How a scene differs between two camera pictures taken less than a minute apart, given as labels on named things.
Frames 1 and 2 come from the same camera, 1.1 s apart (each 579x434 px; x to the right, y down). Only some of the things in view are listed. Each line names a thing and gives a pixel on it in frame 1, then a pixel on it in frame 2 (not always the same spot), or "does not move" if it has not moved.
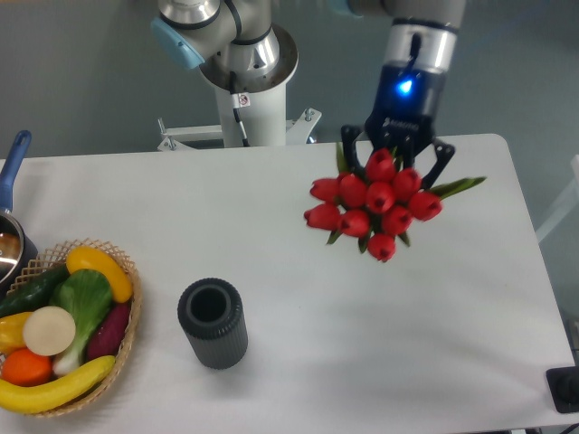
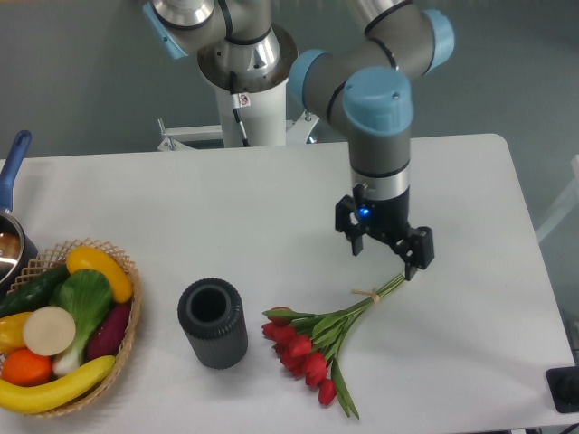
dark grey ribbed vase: (212, 313) does not move
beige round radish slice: (49, 331) does not move
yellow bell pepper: (12, 336) does not move
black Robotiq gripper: (408, 102) -> (387, 220)
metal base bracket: (298, 131) does not move
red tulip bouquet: (376, 204) -> (308, 344)
